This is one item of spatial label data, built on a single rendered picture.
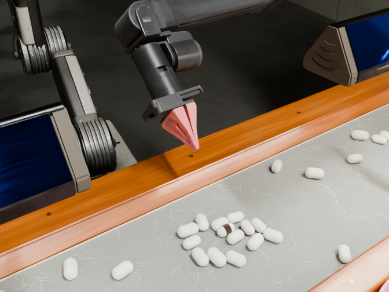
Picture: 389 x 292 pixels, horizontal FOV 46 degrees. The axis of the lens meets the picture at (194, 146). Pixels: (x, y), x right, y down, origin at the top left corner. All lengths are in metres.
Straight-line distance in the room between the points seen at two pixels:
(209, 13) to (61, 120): 0.58
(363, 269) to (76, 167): 0.49
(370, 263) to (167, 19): 0.53
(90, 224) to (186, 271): 0.19
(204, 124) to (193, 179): 1.68
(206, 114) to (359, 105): 1.56
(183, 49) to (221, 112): 1.85
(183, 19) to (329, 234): 0.47
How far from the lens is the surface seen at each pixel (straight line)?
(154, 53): 0.82
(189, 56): 0.86
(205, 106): 2.75
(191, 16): 0.91
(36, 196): 0.40
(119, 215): 0.83
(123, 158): 1.46
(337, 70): 0.62
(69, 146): 0.40
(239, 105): 2.77
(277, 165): 0.94
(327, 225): 0.85
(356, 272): 0.75
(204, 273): 0.74
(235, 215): 0.81
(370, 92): 1.27
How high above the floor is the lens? 1.29
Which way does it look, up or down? 33 degrees down
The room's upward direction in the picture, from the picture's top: straight up
